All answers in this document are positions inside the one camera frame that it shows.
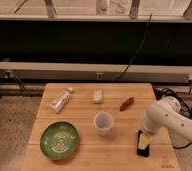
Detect black hanging cable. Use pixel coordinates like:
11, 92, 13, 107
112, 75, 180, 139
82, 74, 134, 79
115, 13, 154, 82

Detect black floor cables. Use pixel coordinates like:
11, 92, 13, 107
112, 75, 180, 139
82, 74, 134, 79
154, 87, 192, 150

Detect white sponge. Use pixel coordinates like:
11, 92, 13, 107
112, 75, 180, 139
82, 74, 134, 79
93, 89, 103, 104

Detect green ceramic plate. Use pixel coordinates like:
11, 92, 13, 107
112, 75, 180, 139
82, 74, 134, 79
40, 121, 79, 160

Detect white plastic bottle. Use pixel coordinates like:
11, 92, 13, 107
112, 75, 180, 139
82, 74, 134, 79
50, 87, 73, 113

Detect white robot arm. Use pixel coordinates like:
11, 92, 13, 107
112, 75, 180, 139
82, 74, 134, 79
137, 96, 192, 150

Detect wall power outlet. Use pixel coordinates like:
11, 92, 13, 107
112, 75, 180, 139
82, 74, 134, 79
96, 72, 103, 80

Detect brown sausage toy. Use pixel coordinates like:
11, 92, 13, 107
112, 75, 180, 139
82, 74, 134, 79
120, 97, 134, 111

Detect white plastic cup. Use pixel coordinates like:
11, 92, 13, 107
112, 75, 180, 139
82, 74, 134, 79
93, 112, 114, 136

